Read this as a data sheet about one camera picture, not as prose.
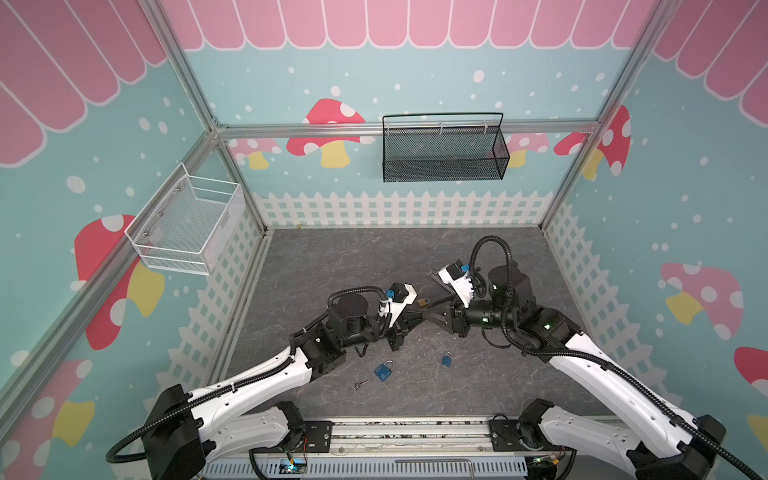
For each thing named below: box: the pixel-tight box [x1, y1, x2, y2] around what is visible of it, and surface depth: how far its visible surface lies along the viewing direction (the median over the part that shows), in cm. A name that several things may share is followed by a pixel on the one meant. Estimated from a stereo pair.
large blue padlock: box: [374, 360, 395, 382], surface depth 86 cm
